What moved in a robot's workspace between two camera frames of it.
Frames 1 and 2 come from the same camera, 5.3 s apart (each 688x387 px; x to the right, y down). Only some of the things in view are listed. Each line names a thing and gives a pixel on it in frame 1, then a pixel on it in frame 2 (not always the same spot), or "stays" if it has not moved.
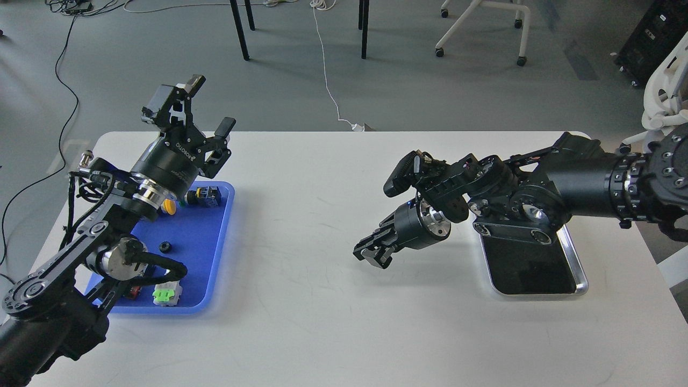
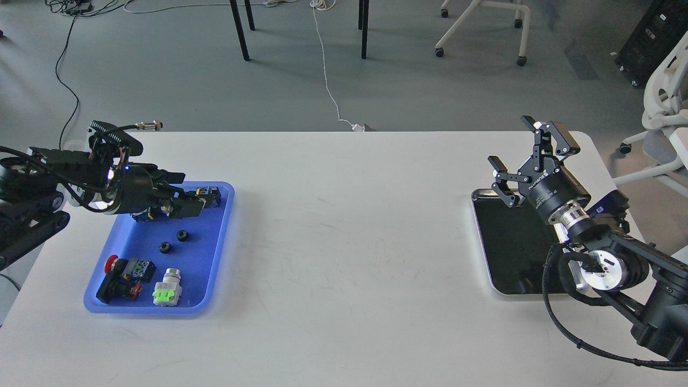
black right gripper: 414,225 → 549,190
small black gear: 165,247 stays
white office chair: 665,107 stays
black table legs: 362,24 stays
